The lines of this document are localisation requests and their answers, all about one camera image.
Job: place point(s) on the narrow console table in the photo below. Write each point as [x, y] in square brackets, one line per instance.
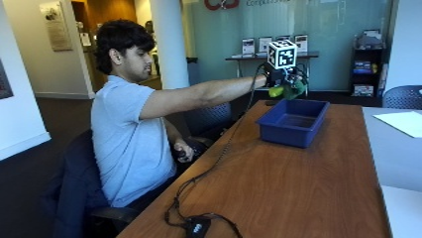
[272, 57]

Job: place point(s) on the dark jacket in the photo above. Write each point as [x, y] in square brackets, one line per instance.
[72, 185]

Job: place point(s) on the dark mesh chair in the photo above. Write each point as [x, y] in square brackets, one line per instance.
[208, 119]

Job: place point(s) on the white marker cube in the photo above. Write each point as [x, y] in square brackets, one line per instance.
[282, 54]

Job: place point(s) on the wall plaque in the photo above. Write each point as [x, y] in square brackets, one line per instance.
[56, 26]

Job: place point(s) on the black hub box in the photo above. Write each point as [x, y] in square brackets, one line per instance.
[197, 227]

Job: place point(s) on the green soft toy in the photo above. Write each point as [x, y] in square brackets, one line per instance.
[290, 90]

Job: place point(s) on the black display shelf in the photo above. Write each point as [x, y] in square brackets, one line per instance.
[366, 72]

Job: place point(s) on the blue plastic bin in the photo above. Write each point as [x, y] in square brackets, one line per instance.
[293, 123]

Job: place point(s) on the white paper sheet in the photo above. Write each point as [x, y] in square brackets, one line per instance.
[402, 123]

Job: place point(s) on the framed brochure stand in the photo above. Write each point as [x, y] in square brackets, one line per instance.
[264, 44]
[301, 43]
[248, 46]
[284, 38]

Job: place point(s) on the framed wall picture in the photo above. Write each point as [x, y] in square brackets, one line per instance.
[4, 82]

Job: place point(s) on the the person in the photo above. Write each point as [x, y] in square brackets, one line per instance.
[127, 132]

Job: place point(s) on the blue perforated chair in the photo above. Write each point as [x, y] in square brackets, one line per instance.
[402, 97]

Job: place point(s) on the white round column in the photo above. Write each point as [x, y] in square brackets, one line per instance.
[169, 43]

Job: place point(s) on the black office chair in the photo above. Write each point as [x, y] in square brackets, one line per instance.
[109, 211]

